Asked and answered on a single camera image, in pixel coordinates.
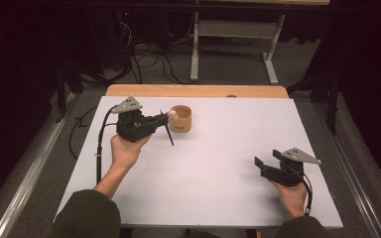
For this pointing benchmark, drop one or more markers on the wooden cup with animal figure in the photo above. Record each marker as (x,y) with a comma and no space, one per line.
(181,121)

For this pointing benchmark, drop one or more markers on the aluminium floor rail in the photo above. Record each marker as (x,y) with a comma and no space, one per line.
(347,172)
(29,178)

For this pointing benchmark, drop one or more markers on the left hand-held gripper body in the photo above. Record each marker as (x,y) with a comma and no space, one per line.
(134,127)

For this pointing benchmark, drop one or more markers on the person's dark left sleeve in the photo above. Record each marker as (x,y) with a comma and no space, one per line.
(86,216)

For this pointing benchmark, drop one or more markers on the person's dark right sleeve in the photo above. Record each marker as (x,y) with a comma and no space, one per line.
(302,228)

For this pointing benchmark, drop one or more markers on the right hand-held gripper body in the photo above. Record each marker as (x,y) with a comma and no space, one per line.
(287,173)

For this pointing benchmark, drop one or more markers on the black device with red light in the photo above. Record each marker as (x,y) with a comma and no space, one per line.
(125,20)

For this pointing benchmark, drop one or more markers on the person's dark sleeve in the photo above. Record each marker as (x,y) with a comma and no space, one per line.
(302,228)
(86,216)

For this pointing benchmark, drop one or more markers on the black metal stand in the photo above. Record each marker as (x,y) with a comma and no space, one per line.
(61,95)
(333,102)

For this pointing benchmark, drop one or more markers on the person's left hand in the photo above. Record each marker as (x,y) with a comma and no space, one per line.
(125,153)

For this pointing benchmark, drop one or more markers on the person's right hand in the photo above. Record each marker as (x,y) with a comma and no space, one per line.
(292,198)

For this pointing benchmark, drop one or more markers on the black pen with orange end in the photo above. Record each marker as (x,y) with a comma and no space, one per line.
(169,132)

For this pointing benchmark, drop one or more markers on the white metal desk frame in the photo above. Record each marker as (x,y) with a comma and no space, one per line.
(234,29)

